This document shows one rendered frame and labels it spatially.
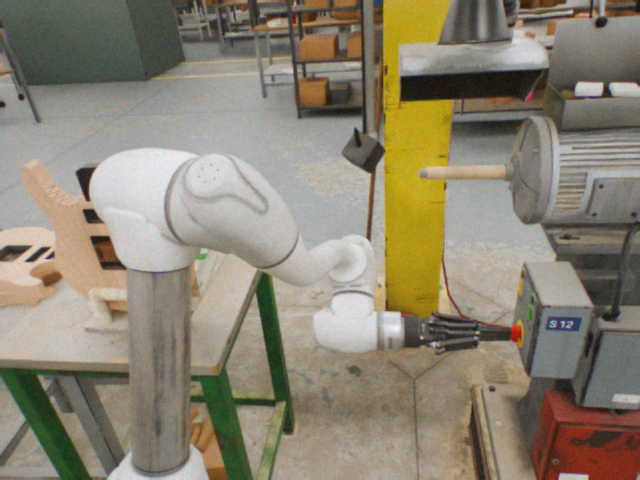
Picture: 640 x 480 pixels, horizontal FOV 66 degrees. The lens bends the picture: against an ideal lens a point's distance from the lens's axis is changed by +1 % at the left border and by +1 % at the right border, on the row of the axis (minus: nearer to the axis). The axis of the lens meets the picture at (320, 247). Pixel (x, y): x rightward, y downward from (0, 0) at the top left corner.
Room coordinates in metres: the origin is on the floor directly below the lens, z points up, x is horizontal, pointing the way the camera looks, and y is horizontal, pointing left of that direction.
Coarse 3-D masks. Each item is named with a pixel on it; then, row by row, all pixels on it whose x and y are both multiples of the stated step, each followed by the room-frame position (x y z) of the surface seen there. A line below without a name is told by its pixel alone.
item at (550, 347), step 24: (528, 264) 0.87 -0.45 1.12; (552, 264) 0.87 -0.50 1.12; (528, 288) 0.81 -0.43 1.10; (552, 288) 0.78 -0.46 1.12; (576, 288) 0.78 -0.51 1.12; (552, 312) 0.73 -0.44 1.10; (576, 312) 0.72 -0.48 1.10; (600, 312) 0.87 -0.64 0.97; (528, 336) 0.76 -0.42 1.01; (552, 336) 0.73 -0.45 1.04; (576, 336) 0.72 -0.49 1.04; (528, 360) 0.74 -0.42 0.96; (552, 360) 0.73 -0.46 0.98; (576, 360) 0.72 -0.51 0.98
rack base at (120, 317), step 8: (192, 296) 1.11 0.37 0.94; (192, 304) 1.07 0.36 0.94; (112, 312) 1.07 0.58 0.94; (120, 312) 1.07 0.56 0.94; (120, 320) 1.03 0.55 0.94; (88, 328) 1.02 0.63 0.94; (96, 328) 1.01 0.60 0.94; (104, 328) 1.01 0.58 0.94; (112, 328) 1.00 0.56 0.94; (120, 328) 1.00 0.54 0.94
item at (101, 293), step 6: (96, 288) 1.03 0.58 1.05; (102, 288) 1.03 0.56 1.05; (108, 288) 1.03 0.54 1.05; (114, 288) 1.03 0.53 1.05; (120, 288) 1.02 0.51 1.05; (126, 288) 1.02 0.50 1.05; (90, 294) 1.02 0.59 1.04; (96, 294) 1.02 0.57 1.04; (102, 294) 1.01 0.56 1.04; (108, 294) 1.01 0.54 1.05; (114, 294) 1.01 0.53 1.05; (120, 294) 1.01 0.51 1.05; (126, 294) 1.00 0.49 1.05; (126, 300) 1.00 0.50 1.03
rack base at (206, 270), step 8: (208, 256) 1.21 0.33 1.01; (216, 256) 1.26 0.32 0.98; (200, 264) 1.15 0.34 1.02; (208, 264) 1.20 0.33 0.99; (216, 264) 1.25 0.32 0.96; (200, 272) 1.14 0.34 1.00; (208, 272) 1.19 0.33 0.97; (216, 272) 1.23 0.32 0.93; (200, 280) 1.13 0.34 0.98; (208, 280) 1.17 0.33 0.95; (192, 288) 1.11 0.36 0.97; (200, 288) 1.12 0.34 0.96; (200, 296) 1.11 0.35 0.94
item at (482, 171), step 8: (432, 168) 1.11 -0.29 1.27; (440, 168) 1.10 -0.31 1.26; (448, 168) 1.10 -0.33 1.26; (456, 168) 1.10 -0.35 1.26; (464, 168) 1.09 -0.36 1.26; (472, 168) 1.09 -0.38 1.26; (480, 168) 1.08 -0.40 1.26; (488, 168) 1.08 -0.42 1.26; (496, 168) 1.08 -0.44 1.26; (504, 168) 1.07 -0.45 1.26; (432, 176) 1.10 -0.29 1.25; (440, 176) 1.09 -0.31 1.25; (448, 176) 1.09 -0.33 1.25; (456, 176) 1.09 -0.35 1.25; (464, 176) 1.08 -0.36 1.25; (472, 176) 1.08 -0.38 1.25; (480, 176) 1.08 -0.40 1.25; (488, 176) 1.07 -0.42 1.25; (496, 176) 1.07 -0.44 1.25
